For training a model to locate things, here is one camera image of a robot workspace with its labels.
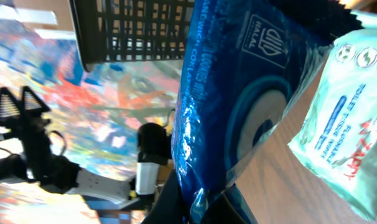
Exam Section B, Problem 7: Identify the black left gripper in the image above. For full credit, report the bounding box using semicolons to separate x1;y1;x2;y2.
0;86;52;162

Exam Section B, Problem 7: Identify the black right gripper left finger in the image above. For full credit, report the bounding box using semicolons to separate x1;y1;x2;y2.
142;170;187;224

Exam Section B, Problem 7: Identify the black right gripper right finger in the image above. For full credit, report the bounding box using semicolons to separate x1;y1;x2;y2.
203;188;248;224

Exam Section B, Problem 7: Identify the grey plastic basket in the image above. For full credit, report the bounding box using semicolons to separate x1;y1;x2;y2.
69;0;194;72

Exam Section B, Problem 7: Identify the blue Oreo cookie pack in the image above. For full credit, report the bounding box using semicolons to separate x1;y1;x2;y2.
172;0;361;223

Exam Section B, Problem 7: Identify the mint green wipes pack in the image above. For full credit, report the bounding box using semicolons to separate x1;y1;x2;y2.
289;11;377;221

